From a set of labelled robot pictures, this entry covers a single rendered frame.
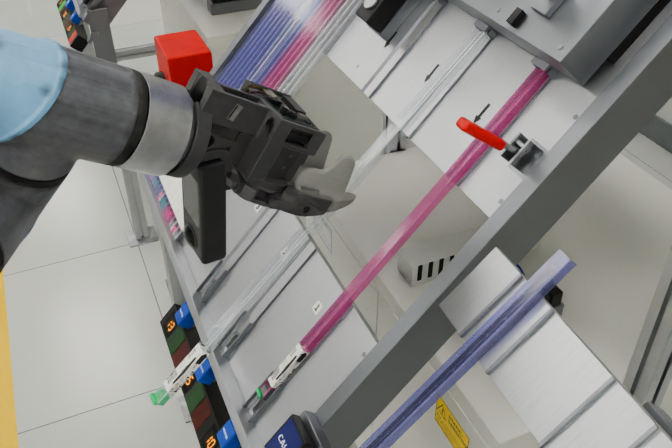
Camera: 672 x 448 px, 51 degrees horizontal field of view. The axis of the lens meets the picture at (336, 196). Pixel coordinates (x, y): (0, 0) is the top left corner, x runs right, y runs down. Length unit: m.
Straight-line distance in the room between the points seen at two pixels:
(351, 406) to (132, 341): 1.29
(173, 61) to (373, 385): 1.00
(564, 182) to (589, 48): 0.13
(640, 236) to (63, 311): 1.52
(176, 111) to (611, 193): 1.09
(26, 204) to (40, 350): 1.53
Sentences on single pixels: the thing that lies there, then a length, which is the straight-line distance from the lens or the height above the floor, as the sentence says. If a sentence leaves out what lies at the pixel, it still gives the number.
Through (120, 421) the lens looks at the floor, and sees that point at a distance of 1.86.
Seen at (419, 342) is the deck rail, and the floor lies 0.87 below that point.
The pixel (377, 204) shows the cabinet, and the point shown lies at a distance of 1.37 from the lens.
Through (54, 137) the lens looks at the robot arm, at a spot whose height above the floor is 1.18.
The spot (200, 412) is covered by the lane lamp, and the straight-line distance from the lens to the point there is 0.99.
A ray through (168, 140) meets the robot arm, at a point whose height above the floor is 1.16.
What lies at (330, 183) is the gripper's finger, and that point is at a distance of 0.66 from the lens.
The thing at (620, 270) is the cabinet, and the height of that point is 0.62.
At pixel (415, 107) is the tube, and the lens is 0.70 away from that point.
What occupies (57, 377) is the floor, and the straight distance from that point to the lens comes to 2.00.
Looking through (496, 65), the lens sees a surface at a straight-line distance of 0.83.
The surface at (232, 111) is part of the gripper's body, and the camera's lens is 0.57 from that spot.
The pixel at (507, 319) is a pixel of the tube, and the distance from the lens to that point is 0.56.
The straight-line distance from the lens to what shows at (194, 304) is 1.02.
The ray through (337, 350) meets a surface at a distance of 0.82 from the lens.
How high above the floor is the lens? 1.43
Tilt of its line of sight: 36 degrees down
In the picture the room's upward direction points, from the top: straight up
